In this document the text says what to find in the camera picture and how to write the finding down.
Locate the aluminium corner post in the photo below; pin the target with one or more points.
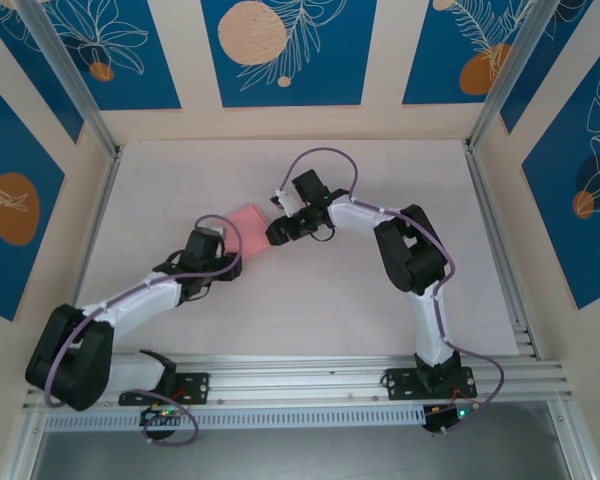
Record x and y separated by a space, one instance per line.
75 75
514 75

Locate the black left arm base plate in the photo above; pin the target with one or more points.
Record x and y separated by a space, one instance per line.
195 387

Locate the blue panel with peach circle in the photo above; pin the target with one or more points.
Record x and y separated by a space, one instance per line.
300 75

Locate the aluminium side profile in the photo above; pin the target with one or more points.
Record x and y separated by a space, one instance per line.
572 450
24 450

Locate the aluminium table edge rail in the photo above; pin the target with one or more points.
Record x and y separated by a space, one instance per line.
485 190
107 185

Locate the blue floral wall panel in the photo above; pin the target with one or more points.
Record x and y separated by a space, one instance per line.
445 50
37 65
580 225
130 75
545 62
10 150

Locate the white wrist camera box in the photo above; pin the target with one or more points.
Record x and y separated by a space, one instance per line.
221 233
287 200

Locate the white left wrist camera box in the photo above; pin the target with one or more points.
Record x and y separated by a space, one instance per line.
221 233

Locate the pink paper box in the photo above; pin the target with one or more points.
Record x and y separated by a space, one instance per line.
247 230

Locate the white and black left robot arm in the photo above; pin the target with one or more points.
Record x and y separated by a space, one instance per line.
145 305

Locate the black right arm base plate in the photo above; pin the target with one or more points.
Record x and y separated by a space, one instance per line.
400 385

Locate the aluminium mounting rail frame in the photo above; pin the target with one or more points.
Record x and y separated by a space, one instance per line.
300 385

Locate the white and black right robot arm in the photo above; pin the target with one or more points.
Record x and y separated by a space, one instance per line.
410 255

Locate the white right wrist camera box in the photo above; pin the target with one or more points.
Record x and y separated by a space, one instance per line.
287 200

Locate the grey metal sheet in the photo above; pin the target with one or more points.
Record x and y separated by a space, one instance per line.
300 460

